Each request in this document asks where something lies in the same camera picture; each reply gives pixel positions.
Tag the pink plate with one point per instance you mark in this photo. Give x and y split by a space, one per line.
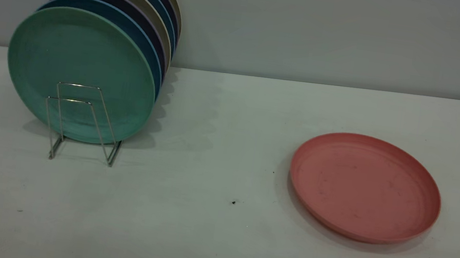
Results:
361 188

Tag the green plate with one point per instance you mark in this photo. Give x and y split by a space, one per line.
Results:
78 53

